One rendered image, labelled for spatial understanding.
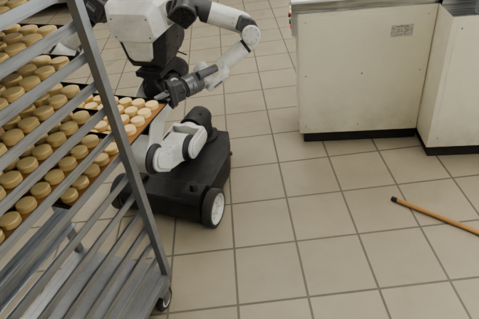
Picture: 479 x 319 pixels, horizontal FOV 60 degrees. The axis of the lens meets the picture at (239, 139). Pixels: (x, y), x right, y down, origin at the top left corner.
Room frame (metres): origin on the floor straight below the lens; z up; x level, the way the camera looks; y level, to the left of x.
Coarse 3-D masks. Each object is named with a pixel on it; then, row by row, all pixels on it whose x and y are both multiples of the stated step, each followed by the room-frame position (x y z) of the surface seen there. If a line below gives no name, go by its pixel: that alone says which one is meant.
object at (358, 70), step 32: (320, 32) 2.02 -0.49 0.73; (352, 32) 2.00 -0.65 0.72; (384, 32) 1.98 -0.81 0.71; (416, 32) 1.96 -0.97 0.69; (320, 64) 2.02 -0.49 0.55; (352, 64) 2.00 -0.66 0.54; (384, 64) 1.98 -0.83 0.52; (416, 64) 1.96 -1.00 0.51; (320, 96) 2.02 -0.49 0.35; (352, 96) 2.00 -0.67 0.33; (384, 96) 1.98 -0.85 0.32; (416, 96) 1.95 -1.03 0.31; (320, 128) 2.02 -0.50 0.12; (352, 128) 2.00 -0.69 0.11; (384, 128) 1.97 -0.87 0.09
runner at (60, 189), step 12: (108, 144) 1.06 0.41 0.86; (96, 156) 1.01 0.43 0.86; (84, 168) 0.95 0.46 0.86; (72, 180) 0.90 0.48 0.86; (60, 192) 0.85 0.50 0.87; (48, 204) 0.81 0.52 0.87; (36, 216) 0.77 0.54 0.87; (24, 228) 0.73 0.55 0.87; (12, 240) 0.69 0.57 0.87; (0, 252) 0.66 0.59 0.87
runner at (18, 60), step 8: (72, 24) 1.09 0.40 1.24; (56, 32) 1.03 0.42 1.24; (64, 32) 1.05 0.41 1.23; (72, 32) 1.08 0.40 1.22; (40, 40) 0.98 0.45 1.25; (48, 40) 1.00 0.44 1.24; (56, 40) 1.02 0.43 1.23; (32, 48) 0.95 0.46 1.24; (40, 48) 0.97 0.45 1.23; (48, 48) 0.99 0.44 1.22; (16, 56) 0.90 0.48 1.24; (24, 56) 0.92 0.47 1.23; (32, 56) 0.94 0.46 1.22; (0, 64) 0.86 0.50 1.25; (8, 64) 0.88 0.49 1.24; (16, 64) 0.90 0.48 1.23; (24, 64) 0.91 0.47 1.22; (0, 72) 0.85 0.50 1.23; (8, 72) 0.87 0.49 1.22
